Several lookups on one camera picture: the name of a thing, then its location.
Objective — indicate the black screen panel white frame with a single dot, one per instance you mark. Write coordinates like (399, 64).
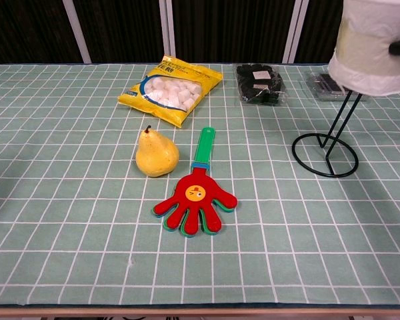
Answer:
(26, 30)
(120, 30)
(320, 30)
(233, 30)

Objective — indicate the black gloves in plastic pack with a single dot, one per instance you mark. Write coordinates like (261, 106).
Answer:
(260, 83)

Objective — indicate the white toilet paper roll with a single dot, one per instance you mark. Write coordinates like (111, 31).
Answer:
(370, 46)

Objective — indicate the yellow pear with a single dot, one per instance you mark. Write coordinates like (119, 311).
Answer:
(156, 156)

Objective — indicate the green checked tablecloth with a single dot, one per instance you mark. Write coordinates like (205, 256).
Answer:
(70, 216)

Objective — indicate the yellow marshmallow bag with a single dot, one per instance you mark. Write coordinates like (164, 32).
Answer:
(173, 90)

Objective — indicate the red green hand clapper toy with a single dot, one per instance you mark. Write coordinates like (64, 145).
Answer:
(195, 200)

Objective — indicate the clear case with dark insert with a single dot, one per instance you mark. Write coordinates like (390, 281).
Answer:
(323, 86)

